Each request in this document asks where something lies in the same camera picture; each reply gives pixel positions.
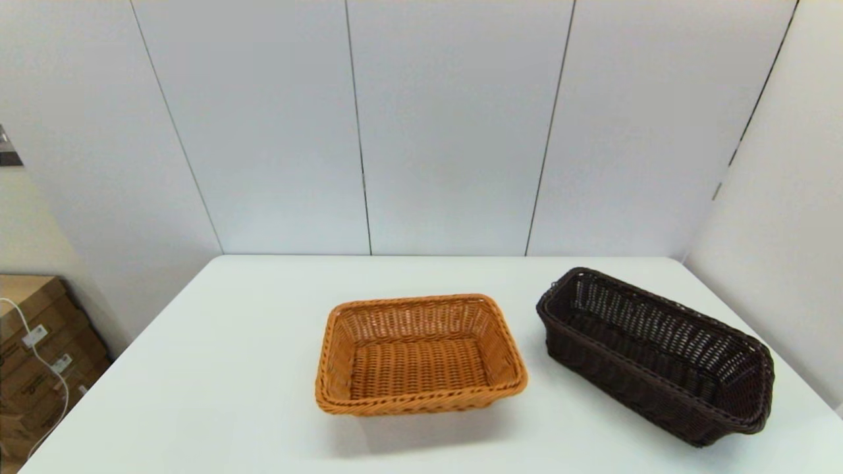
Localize orange wicker basket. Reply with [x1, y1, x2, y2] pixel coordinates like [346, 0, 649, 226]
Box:
[315, 293, 529, 417]

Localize dark brown wicker basket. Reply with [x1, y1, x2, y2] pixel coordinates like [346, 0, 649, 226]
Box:
[536, 267, 776, 448]

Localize brown cardboard box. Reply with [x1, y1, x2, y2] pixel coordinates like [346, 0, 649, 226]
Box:
[0, 275, 90, 369]
[0, 329, 113, 465]

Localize white cable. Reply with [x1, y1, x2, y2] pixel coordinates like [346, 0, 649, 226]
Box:
[0, 298, 70, 456]

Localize dark grey wall ledge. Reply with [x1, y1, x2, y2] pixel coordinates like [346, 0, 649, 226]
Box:
[0, 125, 24, 167]

